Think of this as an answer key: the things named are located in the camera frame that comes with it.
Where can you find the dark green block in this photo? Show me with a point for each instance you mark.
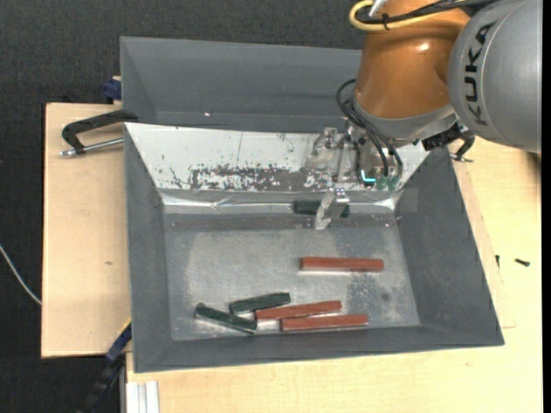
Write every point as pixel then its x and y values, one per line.
pixel 259 303
pixel 226 318
pixel 306 207

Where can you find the small black screw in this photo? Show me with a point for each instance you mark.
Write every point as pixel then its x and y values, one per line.
pixel 523 263

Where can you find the red-brown flat block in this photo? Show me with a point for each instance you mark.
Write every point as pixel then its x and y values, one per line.
pixel 325 322
pixel 297 310
pixel 342 264

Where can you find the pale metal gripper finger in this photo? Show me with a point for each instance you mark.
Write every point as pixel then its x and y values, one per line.
pixel 323 215

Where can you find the grey metal bin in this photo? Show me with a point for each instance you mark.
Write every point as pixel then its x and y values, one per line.
pixel 275 256

